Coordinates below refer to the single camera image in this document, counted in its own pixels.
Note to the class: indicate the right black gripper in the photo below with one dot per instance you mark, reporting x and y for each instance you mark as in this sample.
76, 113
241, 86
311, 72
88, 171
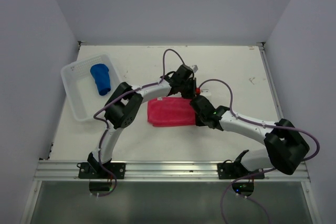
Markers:
198, 122

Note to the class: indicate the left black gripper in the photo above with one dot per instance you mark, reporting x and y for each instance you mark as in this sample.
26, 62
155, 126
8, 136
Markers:
192, 93

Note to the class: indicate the pink towel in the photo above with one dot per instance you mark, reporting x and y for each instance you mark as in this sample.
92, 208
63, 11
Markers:
170, 112

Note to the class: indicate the blue towel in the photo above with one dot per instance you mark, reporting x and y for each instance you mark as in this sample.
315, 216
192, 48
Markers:
100, 74

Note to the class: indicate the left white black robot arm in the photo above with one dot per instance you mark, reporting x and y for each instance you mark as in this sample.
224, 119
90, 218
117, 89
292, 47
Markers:
122, 107

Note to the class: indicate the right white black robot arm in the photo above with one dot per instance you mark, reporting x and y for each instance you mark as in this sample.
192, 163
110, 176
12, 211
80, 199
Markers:
284, 147

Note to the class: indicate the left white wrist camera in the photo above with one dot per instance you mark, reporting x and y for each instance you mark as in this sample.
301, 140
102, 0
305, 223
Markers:
194, 68

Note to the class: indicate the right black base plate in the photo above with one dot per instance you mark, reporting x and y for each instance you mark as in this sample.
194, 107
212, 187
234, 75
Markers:
229, 170

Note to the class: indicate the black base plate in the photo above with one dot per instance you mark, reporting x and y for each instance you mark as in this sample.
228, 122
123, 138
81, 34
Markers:
86, 171
229, 170

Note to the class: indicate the right aluminium rail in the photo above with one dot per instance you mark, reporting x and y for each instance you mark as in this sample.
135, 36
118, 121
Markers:
261, 47

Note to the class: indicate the aluminium rail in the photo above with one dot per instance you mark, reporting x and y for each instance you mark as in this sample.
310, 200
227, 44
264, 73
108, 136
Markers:
134, 171
261, 47

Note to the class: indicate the front aluminium rail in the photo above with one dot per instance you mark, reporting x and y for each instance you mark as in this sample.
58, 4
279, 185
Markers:
134, 171

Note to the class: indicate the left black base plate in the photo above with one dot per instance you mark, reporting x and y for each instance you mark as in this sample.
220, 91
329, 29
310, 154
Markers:
86, 171

